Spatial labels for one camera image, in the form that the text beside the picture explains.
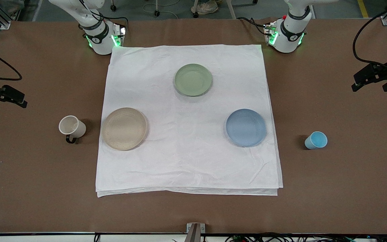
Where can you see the white mug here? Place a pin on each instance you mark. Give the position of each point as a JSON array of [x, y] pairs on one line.
[[72, 127]]

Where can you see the blue cup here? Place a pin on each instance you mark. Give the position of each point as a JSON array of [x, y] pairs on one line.
[[316, 140]]

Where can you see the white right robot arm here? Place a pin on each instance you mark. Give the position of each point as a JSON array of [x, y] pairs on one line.
[[101, 40]]

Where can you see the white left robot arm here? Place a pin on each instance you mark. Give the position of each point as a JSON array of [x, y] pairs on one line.
[[289, 37]]

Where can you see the beige grey plate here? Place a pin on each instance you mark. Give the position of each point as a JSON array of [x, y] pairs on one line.
[[124, 128]]

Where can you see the blue plate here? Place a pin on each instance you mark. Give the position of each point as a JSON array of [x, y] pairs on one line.
[[246, 127]]

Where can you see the green plate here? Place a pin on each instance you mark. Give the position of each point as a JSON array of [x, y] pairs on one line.
[[193, 80]]

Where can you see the black chair caster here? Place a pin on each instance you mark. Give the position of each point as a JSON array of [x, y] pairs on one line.
[[157, 13], [113, 6]]

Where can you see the beige sneakers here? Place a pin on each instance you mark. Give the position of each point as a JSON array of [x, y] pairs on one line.
[[205, 6]]

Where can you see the white cloth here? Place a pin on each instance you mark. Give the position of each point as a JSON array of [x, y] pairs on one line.
[[186, 141]]

